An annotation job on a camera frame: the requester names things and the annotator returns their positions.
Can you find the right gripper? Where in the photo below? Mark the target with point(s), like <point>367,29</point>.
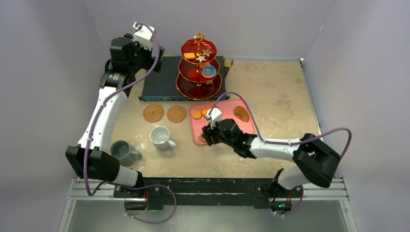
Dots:
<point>211,134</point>

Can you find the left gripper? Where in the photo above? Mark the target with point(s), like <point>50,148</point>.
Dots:
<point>150,61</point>

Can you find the pink serving tray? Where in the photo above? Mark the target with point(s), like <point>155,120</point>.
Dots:
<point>227,109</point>

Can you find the round biscuit tray corner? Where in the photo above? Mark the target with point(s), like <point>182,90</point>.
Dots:
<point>202,139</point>

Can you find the square yellow biscuit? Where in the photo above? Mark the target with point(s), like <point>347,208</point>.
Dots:
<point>189,56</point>

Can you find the red three-tier cake stand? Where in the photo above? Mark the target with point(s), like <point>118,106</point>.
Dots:
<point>191,69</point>

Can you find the white iced star cookie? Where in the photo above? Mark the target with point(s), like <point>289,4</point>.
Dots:
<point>200,59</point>

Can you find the blue frosted donut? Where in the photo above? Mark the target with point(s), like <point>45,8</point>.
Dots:
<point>209,71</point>

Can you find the brown centred star cookie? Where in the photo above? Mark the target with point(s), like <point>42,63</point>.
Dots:
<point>206,52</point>

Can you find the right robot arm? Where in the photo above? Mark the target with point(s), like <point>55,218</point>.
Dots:
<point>315,162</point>

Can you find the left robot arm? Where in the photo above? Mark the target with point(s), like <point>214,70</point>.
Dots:
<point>91,158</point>

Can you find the brown baked bread piece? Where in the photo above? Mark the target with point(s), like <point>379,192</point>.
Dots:
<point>241,113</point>

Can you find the orange fish shaped cake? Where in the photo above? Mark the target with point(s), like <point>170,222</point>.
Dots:
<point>205,110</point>

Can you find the round biscuit near fish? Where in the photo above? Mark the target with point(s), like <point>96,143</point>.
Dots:
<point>196,114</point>

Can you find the left woven rattan coaster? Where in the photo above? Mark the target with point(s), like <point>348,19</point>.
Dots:
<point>153,113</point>

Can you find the woven rattan coaster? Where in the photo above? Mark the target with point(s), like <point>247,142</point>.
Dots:
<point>176,113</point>
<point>153,113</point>

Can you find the right woven rattan coaster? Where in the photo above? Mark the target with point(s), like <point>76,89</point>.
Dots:
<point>176,113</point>

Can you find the white ceramic mug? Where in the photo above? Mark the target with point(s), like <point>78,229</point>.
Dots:
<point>160,137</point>

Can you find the grey ceramic mug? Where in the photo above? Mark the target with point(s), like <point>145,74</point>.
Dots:
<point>125,153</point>

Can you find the dark network switch box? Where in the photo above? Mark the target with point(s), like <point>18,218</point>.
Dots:
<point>170,86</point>

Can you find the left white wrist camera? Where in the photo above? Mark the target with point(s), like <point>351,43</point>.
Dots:
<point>144,35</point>

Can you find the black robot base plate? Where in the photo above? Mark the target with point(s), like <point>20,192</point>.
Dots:
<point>160,191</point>

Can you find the aluminium frame rail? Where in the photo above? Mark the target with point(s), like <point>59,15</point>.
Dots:
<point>336,192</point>

